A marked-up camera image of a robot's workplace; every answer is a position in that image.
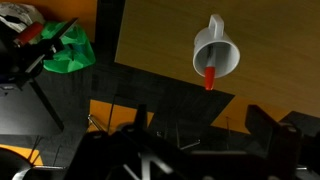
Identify white cup with handle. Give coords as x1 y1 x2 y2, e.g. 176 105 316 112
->
192 13 241 80

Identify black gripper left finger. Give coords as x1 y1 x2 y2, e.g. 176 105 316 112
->
132 103 149 133

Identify black clamp stand red handles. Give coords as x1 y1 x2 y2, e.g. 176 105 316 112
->
0 18 79 89

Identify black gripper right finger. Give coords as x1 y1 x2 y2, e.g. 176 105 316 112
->
244 104 303 164

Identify white crumpled plastic bag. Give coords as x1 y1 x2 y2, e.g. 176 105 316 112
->
0 2 45 31

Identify red-capped marker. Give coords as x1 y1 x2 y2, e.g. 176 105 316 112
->
203 46 218 92

